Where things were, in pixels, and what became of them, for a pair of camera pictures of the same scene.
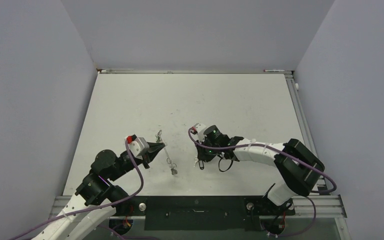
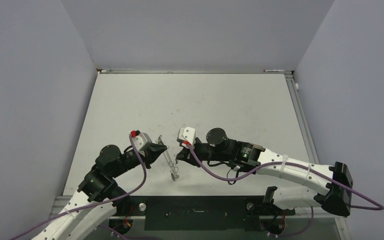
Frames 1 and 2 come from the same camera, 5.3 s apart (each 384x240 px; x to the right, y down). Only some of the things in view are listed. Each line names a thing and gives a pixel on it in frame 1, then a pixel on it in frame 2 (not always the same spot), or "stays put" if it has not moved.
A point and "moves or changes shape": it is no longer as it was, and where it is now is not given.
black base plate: (200, 213) stays put
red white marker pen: (265, 70) stays put
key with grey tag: (200, 162) moves or changes shape
